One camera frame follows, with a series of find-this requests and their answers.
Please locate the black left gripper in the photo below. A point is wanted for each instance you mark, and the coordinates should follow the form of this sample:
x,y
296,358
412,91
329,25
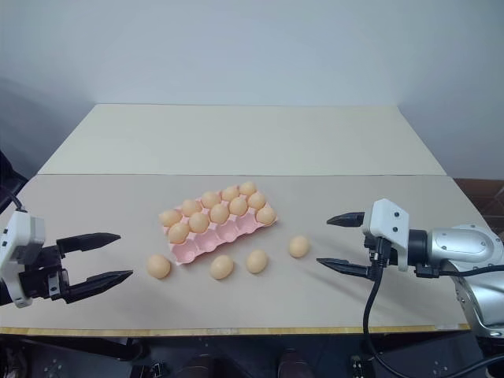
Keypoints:
x,y
47,271

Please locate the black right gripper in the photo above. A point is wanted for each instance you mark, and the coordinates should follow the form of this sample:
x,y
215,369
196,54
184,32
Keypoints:
x,y
368,242

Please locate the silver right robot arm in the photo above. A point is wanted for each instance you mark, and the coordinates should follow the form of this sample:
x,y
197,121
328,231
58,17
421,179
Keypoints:
x,y
464,242

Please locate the pink plastic egg tray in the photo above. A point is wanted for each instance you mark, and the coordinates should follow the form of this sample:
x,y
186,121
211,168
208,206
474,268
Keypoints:
x,y
204,248

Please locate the beige egg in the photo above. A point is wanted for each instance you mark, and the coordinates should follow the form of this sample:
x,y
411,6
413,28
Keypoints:
x,y
179,232
257,261
248,188
199,222
238,206
191,207
230,193
221,267
219,213
266,216
170,217
256,200
210,199
299,246
158,266

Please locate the black object beside table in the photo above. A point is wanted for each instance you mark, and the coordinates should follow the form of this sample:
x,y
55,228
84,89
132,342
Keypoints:
x,y
10,173

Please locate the dark rounded shape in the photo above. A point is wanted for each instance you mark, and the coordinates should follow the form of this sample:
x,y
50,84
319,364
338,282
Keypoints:
x,y
294,364

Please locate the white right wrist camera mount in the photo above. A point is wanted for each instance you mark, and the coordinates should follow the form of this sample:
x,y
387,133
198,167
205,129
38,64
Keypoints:
x,y
390,228

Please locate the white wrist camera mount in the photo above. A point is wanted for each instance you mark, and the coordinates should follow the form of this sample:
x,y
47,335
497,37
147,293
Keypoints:
x,y
390,228
21,240

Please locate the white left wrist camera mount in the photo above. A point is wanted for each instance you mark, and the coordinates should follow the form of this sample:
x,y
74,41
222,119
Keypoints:
x,y
21,240

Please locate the black frame bar under table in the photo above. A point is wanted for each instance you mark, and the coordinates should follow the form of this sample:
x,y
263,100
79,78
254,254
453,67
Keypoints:
x,y
71,345

